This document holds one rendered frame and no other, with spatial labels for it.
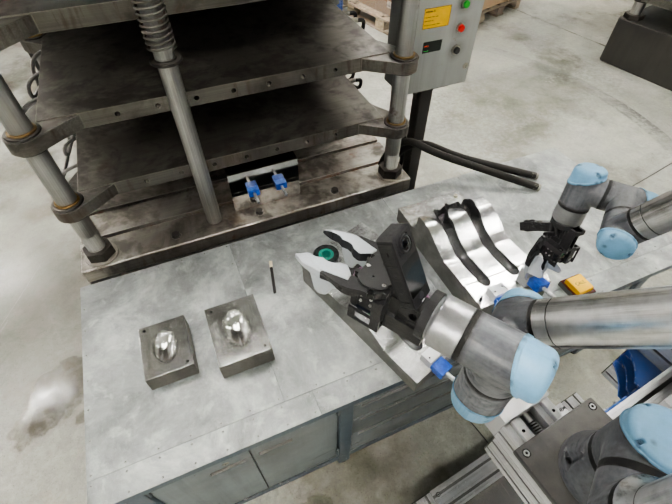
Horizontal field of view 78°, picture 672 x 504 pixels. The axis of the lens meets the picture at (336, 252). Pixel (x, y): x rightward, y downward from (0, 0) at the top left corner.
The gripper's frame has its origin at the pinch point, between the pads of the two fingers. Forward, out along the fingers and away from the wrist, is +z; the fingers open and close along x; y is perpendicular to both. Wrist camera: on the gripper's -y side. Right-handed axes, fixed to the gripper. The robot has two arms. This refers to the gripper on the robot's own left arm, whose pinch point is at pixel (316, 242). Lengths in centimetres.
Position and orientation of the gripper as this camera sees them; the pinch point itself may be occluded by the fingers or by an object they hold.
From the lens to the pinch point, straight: 62.7
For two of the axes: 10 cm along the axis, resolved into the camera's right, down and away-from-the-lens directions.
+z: -8.2, -4.4, 3.8
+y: -0.8, 7.3, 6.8
